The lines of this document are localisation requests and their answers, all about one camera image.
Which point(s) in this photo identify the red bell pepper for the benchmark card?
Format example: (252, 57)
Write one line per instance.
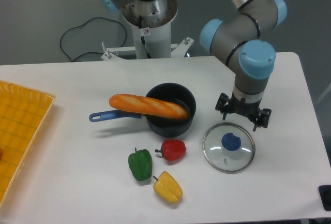
(172, 149)

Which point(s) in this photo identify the yellow woven basket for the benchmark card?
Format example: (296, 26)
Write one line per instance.
(23, 112)

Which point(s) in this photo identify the green bell pepper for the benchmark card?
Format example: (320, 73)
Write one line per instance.
(140, 164)

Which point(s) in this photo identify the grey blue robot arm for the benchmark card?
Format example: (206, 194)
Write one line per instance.
(236, 44)

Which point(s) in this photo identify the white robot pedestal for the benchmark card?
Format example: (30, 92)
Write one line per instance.
(150, 23)

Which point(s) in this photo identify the dark blue saucepan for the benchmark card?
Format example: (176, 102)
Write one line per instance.
(171, 92)

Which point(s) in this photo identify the glass lid blue knob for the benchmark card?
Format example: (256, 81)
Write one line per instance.
(228, 147)

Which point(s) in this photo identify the orange baguette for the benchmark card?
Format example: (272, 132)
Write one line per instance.
(148, 106)

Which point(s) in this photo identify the yellow bell pepper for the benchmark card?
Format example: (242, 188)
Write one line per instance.
(166, 187)

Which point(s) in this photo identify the black table grommet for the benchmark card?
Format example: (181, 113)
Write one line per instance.
(325, 192)

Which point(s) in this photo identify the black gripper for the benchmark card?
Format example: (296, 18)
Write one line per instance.
(226, 105)

